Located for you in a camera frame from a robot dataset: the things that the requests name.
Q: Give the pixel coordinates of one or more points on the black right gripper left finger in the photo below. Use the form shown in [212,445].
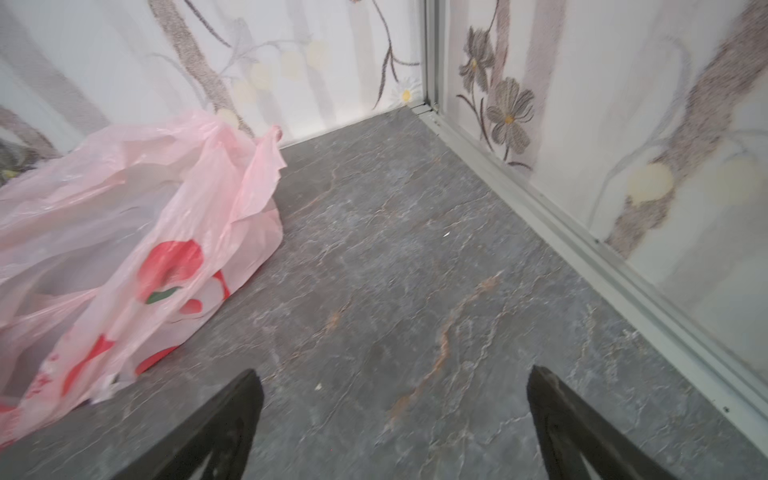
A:
[213,443]

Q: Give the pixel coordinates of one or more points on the pink plastic bag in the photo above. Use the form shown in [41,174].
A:
[116,254]

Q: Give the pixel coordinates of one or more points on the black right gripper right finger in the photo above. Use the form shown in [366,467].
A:
[575,441]

